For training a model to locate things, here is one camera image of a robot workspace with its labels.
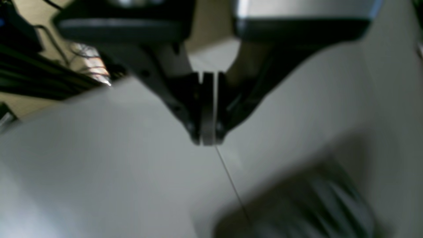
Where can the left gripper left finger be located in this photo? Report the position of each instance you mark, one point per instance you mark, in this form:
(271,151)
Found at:
(147,39)

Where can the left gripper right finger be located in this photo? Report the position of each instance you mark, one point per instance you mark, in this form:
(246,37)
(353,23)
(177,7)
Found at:
(276,37)

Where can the grey T-shirt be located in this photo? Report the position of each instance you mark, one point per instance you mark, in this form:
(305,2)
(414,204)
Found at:
(320,201)

